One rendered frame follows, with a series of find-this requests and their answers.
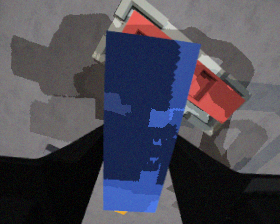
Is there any red rectangular block with two square slots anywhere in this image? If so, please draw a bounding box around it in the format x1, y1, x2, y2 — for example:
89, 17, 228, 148
122, 10, 245, 124

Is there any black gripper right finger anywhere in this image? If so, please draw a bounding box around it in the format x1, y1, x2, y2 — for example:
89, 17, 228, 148
169, 134, 280, 224

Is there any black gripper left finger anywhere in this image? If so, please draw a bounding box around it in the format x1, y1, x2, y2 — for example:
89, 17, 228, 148
0, 125, 104, 224

